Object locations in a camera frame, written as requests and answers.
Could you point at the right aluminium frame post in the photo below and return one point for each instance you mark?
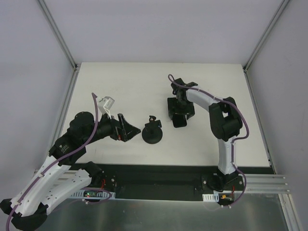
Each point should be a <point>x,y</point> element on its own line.
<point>265,35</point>

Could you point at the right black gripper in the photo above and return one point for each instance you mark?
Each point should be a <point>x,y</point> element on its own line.
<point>180,109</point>

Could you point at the left aluminium frame post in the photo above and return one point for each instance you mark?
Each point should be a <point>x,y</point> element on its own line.
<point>58,35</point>

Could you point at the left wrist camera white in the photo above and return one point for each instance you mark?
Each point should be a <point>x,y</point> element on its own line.
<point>105,104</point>

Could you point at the black phone stand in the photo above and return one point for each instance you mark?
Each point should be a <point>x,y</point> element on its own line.
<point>152,132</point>

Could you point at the left white cable duct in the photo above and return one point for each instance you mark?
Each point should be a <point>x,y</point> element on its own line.
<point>96,195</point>

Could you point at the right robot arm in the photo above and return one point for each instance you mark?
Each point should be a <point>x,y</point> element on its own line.
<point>225,124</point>

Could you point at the right white cable duct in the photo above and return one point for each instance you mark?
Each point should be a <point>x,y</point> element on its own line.
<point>211,197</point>

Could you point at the aluminium frame post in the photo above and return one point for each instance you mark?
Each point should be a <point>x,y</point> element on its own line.
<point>265,35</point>
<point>58,35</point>

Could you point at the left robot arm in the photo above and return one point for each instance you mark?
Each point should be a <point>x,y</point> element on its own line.
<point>29,209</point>

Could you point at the white cable duct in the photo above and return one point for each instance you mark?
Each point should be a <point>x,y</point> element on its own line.
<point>96,195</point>
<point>211,197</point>

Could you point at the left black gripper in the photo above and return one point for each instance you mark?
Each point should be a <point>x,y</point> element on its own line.
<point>118,130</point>

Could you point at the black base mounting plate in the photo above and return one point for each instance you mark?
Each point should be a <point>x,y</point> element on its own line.
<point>170,183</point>

